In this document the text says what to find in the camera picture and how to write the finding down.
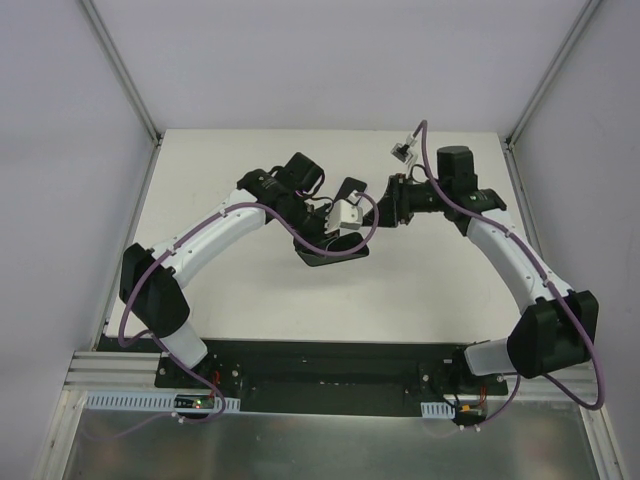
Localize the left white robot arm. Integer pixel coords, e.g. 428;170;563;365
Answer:
119;153;361;369

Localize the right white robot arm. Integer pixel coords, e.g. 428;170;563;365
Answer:
363;146;599;379

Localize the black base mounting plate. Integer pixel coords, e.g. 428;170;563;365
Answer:
154;340;508;417

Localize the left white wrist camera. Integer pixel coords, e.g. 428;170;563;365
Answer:
325;191;363;234

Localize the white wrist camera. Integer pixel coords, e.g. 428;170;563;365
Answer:
391;135;417;167
325;191;363;234

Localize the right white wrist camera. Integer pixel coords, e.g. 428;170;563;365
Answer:
391;135;417;167

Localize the right white cable duct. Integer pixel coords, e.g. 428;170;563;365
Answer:
420;402;456;420

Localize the aluminium frame rail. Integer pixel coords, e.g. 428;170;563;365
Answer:
63;351;160;391

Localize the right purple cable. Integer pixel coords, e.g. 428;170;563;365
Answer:
407;119;607;434

